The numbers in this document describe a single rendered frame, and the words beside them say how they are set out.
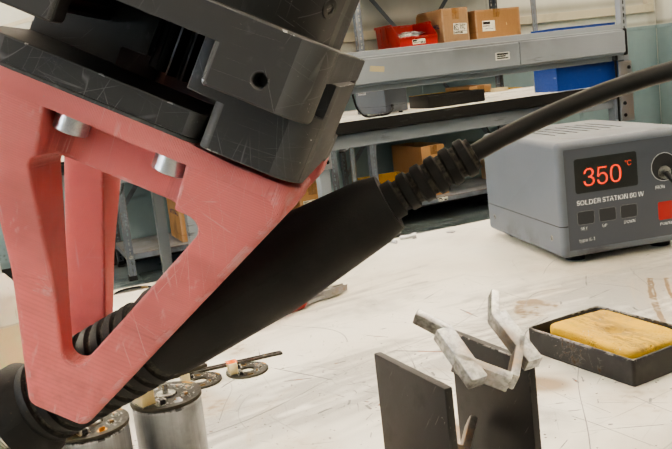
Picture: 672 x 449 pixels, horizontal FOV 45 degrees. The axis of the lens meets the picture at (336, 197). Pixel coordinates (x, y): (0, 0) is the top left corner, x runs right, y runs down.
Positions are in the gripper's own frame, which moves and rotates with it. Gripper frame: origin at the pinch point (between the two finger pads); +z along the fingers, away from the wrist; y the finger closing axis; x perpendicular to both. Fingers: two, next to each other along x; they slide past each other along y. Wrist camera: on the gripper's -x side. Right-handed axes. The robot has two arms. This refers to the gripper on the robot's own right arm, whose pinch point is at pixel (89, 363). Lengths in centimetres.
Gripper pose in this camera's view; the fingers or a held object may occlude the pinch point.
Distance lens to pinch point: 21.0
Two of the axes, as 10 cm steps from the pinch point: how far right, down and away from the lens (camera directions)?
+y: -0.8, 1.5, -9.9
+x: 9.3, 3.8, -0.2
